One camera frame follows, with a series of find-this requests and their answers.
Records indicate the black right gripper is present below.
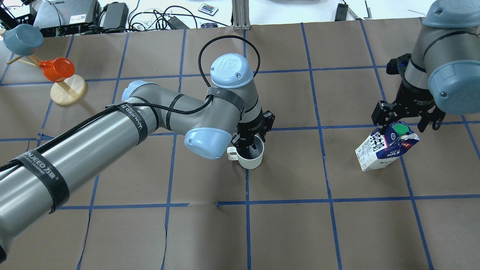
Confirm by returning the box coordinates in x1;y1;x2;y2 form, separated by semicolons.
371;54;446;133

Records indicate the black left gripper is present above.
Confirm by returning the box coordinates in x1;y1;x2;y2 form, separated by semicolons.
232;111;275;149

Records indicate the white HOME mug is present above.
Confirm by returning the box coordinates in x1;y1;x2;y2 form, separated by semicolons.
226;146;264;170

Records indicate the blue white milk carton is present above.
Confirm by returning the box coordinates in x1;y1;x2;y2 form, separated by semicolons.
355;121;420;171

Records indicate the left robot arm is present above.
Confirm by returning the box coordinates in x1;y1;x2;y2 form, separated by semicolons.
0;53;275;262

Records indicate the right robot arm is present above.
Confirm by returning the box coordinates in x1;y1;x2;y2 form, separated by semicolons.
371;0;480;134

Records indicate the orange cup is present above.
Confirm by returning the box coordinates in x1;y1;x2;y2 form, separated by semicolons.
38;57;75;83

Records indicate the blue-grey cup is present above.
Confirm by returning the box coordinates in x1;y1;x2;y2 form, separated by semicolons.
3;24;44;56

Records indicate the allen key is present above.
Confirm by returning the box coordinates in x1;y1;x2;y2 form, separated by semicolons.
364;0;372;20

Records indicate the black power adapter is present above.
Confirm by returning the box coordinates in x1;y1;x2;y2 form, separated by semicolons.
334;3;349;21

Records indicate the small remote control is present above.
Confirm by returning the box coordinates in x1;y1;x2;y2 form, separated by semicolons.
198;3;218;17

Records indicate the grey projector box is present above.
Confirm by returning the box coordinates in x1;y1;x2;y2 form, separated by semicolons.
34;0;101;36

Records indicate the black braided cable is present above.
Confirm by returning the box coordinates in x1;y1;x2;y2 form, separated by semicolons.
0;36;261;173

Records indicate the aluminium frame post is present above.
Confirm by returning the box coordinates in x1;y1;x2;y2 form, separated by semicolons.
232;0;251;31

